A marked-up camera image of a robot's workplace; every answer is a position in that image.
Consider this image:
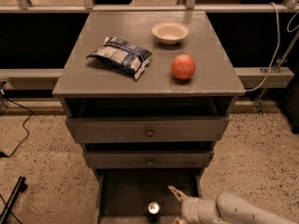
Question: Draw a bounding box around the grey drawer cabinet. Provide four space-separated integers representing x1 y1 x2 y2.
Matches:
51 10 247 224

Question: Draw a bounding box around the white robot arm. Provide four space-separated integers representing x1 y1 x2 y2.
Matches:
168 186 297 224

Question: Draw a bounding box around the grey open bottom drawer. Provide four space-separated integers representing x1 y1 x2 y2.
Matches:
93 168 203 224

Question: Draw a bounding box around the white paper bowl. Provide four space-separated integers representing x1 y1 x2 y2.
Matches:
151 21 189 45

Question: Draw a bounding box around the metal railing frame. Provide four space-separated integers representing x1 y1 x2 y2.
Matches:
0 0 299 15

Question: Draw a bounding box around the grey middle drawer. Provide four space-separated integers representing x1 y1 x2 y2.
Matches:
83 150 214 169

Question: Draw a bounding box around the orange round fruit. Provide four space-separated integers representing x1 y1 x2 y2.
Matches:
171 54 196 80

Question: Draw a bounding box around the blue chip bag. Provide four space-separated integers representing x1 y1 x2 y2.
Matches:
88 36 151 80

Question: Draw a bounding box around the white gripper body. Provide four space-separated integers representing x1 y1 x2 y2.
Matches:
181 197 220 224

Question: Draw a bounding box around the grey top drawer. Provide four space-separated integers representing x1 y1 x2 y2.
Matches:
65 117 230 143

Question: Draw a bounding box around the blue pepsi can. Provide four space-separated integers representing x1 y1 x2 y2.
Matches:
147 202 161 222

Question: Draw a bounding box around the white hanging cable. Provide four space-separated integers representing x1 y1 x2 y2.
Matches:
245 2 281 93

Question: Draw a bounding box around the black floor bar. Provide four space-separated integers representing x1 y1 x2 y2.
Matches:
0 176 27 224

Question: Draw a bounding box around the black floor cable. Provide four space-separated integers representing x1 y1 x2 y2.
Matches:
0 96 35 159

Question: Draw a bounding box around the metal stand leg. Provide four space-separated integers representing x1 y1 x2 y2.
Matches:
254 30 299 115

